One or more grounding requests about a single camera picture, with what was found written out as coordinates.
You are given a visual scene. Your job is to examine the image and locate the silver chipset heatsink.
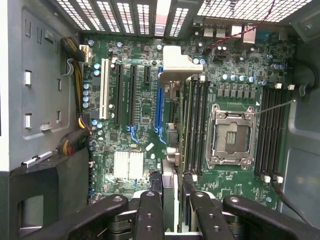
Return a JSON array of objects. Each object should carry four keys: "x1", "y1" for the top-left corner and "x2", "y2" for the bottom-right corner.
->
[{"x1": 113, "y1": 150, "x2": 145, "y2": 180}]

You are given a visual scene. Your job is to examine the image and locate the open black PC case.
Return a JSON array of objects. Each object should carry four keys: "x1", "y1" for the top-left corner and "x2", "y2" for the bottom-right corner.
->
[{"x1": 0, "y1": 0, "x2": 320, "y2": 240}]

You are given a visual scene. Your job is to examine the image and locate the black RAM slot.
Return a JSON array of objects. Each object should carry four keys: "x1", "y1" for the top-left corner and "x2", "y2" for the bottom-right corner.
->
[
  {"x1": 261, "y1": 87, "x2": 273, "y2": 183},
  {"x1": 268, "y1": 83, "x2": 280, "y2": 177},
  {"x1": 275, "y1": 84, "x2": 296, "y2": 185},
  {"x1": 255, "y1": 87, "x2": 266, "y2": 176}
]

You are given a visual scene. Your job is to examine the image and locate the metal CPU socket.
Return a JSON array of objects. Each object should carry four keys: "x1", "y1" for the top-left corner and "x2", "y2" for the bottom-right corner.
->
[{"x1": 205, "y1": 102, "x2": 257, "y2": 170}]

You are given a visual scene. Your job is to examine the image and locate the socket locking lever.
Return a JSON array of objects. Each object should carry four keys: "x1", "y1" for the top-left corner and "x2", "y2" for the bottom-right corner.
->
[{"x1": 252, "y1": 99, "x2": 297, "y2": 117}]

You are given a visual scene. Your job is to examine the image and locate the black long expansion slot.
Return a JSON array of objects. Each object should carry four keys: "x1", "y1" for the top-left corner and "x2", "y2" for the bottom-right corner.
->
[
  {"x1": 128, "y1": 64, "x2": 138, "y2": 127},
  {"x1": 114, "y1": 63, "x2": 124, "y2": 127}
]

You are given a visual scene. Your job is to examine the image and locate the installed green RAM stick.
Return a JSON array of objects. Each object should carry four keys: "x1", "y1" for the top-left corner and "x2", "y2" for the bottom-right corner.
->
[{"x1": 183, "y1": 77, "x2": 194, "y2": 176}]

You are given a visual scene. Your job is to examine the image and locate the white expansion slot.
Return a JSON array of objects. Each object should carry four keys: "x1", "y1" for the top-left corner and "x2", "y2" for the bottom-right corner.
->
[{"x1": 99, "y1": 58, "x2": 111, "y2": 120}]

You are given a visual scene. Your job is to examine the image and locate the blue expansion slot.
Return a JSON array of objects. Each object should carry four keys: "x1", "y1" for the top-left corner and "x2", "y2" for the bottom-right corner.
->
[{"x1": 154, "y1": 65, "x2": 166, "y2": 131}]

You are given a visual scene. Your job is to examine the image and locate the short black expansion slot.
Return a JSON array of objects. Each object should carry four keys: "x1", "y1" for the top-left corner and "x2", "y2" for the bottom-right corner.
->
[{"x1": 144, "y1": 65, "x2": 152, "y2": 85}]

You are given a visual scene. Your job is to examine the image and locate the green motherboard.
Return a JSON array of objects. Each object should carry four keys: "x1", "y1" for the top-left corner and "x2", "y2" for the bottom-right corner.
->
[{"x1": 79, "y1": 32, "x2": 297, "y2": 211}]

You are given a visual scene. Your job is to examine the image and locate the thin black fan wire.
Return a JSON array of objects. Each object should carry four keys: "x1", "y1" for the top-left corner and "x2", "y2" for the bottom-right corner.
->
[{"x1": 271, "y1": 178, "x2": 313, "y2": 226}]

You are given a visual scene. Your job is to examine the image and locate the black braided power wires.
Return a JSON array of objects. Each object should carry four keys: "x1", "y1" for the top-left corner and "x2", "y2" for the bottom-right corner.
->
[{"x1": 55, "y1": 36, "x2": 94, "y2": 156}]

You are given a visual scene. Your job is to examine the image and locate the long black wire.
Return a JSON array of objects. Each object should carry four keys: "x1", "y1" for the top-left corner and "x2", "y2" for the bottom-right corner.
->
[{"x1": 291, "y1": 56, "x2": 320, "y2": 101}]

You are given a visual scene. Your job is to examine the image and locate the red black twisted wire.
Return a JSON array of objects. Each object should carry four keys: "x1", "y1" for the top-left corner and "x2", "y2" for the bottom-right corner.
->
[{"x1": 206, "y1": 0, "x2": 276, "y2": 50}]

